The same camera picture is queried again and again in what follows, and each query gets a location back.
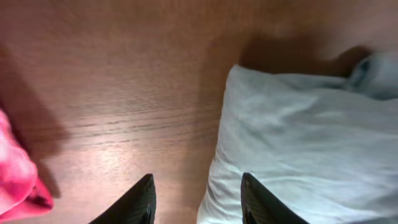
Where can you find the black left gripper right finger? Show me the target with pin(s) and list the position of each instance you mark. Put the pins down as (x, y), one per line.
(260, 206)

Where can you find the folded pink shirt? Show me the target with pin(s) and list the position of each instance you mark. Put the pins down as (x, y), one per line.
(23, 194)

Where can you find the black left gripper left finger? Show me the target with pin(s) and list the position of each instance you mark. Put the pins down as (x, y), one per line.
(136, 206)

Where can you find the light grey-blue t-shirt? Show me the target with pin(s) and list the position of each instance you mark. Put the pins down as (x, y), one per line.
(325, 146)

